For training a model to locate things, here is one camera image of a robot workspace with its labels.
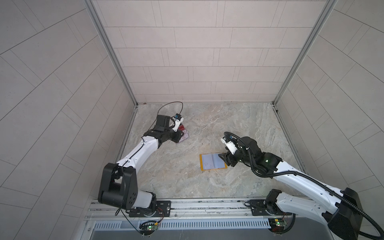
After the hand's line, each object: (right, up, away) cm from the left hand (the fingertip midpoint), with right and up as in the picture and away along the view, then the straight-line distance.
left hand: (185, 130), depth 86 cm
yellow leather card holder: (+16, -18, +1) cm, 24 cm away
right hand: (+20, -11, -10) cm, 25 cm away
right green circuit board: (+44, -42, -18) cm, 63 cm away
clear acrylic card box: (-1, -4, +11) cm, 11 cm away
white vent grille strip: (+17, -41, -18) cm, 48 cm away
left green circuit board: (-14, -41, -21) cm, 48 cm away
